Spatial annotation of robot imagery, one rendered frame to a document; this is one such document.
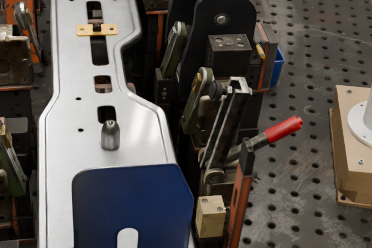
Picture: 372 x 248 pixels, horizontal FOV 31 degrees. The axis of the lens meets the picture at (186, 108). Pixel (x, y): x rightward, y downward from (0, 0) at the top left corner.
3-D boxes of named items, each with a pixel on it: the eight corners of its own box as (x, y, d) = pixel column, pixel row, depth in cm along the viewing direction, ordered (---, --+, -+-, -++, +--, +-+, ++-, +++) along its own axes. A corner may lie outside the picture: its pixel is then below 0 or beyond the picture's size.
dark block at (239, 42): (187, 196, 143) (207, 33, 116) (219, 194, 144) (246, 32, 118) (191, 214, 139) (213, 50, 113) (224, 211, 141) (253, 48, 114)
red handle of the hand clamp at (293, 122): (200, 154, 101) (294, 106, 97) (207, 161, 102) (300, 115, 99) (206, 173, 97) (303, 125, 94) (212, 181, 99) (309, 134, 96)
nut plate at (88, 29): (76, 36, 134) (76, 31, 133) (75, 25, 137) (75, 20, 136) (118, 35, 135) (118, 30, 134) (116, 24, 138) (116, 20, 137)
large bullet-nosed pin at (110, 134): (100, 144, 112) (100, 115, 108) (119, 143, 113) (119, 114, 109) (101, 158, 110) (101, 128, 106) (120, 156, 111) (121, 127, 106)
